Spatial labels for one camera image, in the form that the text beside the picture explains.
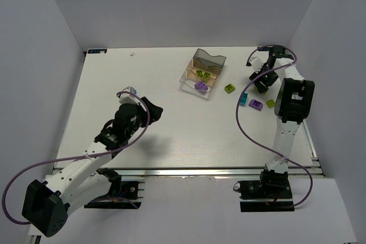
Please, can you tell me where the purple sloped lego brick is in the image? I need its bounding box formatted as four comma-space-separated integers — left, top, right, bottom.
249, 99, 263, 111

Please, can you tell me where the purple long lego brick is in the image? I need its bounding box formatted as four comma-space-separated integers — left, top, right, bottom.
194, 81, 208, 95

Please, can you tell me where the green long lego brick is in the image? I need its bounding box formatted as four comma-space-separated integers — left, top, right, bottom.
224, 83, 236, 94

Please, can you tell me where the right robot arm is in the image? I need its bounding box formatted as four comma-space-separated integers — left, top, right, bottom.
246, 45, 315, 174

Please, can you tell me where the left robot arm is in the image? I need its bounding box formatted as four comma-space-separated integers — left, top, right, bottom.
22, 97, 164, 237

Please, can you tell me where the teal lego brick right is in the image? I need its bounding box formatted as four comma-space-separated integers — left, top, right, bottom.
239, 93, 248, 106

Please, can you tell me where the blue label right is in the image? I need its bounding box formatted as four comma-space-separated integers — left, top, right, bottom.
257, 47, 271, 51

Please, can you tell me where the blue label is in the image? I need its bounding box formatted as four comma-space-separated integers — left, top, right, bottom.
87, 49, 107, 54
257, 47, 271, 51

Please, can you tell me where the clear plastic bin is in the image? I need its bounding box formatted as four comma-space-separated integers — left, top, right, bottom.
179, 70, 217, 99

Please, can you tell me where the blue label left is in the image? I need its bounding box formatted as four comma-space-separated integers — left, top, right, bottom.
87, 49, 107, 54

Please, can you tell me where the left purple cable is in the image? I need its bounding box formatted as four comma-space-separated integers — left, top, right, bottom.
2, 91, 152, 225

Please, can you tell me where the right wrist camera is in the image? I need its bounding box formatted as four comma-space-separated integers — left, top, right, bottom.
246, 57, 264, 74

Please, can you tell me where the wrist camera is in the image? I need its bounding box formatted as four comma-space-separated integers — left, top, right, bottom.
246, 57, 264, 74
116, 86, 138, 105

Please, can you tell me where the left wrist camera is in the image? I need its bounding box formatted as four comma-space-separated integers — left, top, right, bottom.
116, 86, 138, 105

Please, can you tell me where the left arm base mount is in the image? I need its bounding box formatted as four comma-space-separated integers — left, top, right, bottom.
84, 168, 145, 210

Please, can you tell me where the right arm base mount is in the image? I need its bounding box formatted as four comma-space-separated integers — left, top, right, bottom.
233, 169, 295, 213

